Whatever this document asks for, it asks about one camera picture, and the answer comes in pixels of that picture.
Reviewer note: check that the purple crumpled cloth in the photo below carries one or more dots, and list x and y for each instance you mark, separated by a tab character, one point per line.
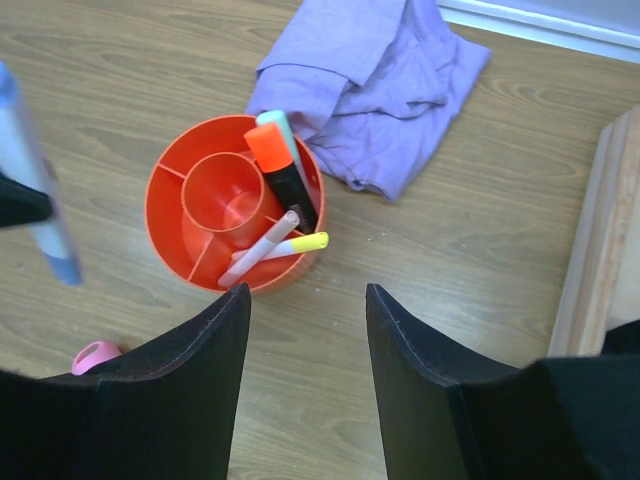
371	87

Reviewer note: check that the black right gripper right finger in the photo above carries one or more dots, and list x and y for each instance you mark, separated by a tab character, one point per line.
448	412

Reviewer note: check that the yellow capped white marker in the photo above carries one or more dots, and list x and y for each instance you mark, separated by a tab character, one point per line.
297	245

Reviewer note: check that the orange black highlighter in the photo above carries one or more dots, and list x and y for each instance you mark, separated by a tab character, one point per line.
276	164

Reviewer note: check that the orange round organizer container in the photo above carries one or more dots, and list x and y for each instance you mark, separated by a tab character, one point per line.
207	199

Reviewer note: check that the wooden tray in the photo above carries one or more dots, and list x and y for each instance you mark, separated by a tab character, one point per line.
601	288

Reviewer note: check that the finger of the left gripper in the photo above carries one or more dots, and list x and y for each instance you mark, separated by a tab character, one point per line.
21	205

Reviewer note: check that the pink capped clear pencil tube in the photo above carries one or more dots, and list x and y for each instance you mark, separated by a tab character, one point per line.
92	355

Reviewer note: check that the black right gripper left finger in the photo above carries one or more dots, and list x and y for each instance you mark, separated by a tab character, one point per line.
164	410

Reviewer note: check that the peach capped white marker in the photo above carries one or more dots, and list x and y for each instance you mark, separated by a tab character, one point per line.
285	225

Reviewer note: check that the mint green highlighter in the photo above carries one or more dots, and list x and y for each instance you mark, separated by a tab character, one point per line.
279	118

